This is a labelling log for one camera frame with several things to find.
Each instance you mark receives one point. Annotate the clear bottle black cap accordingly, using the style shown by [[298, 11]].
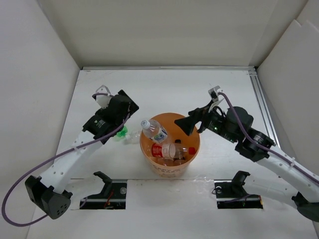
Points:
[[180, 154]]

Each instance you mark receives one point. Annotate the green plastic soda bottle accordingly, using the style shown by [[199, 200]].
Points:
[[122, 132]]

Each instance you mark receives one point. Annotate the side aluminium rail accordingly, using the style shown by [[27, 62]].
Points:
[[266, 116]]

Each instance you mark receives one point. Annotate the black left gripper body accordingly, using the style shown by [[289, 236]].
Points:
[[132, 108]]

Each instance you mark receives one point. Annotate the clear bottle red label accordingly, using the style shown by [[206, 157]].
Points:
[[168, 150]]

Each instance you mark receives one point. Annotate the clear bottle blue yellow label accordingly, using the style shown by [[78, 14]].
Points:
[[154, 131]]

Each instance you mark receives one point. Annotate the orange plastic bin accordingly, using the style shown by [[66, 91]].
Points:
[[174, 132]]

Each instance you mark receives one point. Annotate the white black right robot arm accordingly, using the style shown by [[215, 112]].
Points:
[[299, 189]]

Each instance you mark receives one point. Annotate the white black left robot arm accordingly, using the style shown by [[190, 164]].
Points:
[[49, 190]]

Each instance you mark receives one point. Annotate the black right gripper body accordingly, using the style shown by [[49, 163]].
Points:
[[216, 123]]

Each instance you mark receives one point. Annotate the clear crushed unlabelled bottle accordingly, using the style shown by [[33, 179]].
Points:
[[132, 137]]

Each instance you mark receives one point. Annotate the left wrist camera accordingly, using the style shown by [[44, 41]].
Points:
[[102, 96]]

